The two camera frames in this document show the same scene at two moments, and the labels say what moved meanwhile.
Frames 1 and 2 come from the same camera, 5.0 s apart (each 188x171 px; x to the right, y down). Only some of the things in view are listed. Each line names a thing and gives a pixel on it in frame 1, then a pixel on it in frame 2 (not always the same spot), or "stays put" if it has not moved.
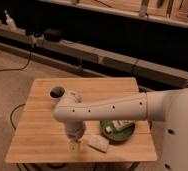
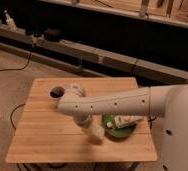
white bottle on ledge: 10,22 stays put
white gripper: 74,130 → 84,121
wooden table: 38,136 stays put
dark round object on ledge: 52,35 stays put
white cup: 56,93 stays put
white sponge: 98,142 → 97,130
